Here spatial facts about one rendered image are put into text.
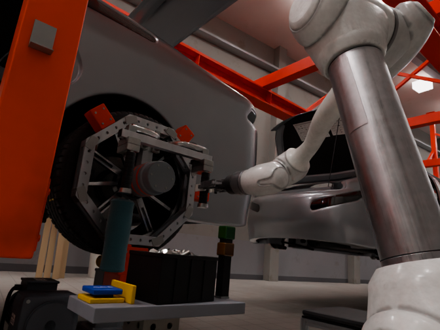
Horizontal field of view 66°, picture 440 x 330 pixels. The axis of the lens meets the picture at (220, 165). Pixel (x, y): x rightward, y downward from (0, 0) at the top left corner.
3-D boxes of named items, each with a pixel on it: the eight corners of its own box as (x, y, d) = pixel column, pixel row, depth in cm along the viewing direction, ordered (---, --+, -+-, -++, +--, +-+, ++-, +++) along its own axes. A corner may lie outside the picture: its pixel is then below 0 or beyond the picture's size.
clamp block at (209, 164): (200, 175, 148) (201, 163, 149) (213, 172, 141) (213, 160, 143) (190, 172, 145) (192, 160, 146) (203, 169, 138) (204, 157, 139)
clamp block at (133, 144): (128, 156, 127) (130, 143, 129) (139, 152, 120) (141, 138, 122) (116, 152, 124) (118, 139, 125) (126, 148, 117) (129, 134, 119)
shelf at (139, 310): (207, 303, 106) (208, 293, 107) (245, 313, 94) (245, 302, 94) (66, 308, 80) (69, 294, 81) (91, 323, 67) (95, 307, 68)
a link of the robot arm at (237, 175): (256, 196, 121) (245, 198, 126) (258, 172, 124) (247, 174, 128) (238, 192, 116) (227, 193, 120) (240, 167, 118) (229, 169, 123)
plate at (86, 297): (110, 297, 83) (110, 293, 83) (124, 302, 77) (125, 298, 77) (76, 298, 78) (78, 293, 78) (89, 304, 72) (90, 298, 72)
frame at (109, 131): (181, 249, 159) (193, 140, 173) (189, 249, 154) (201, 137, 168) (61, 238, 126) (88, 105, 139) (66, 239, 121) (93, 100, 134)
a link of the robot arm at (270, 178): (243, 201, 116) (266, 190, 125) (277, 198, 105) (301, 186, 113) (235, 171, 116) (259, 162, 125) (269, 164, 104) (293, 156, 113)
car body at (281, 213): (392, 262, 742) (389, 190, 781) (499, 270, 602) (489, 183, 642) (223, 243, 439) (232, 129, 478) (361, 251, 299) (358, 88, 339)
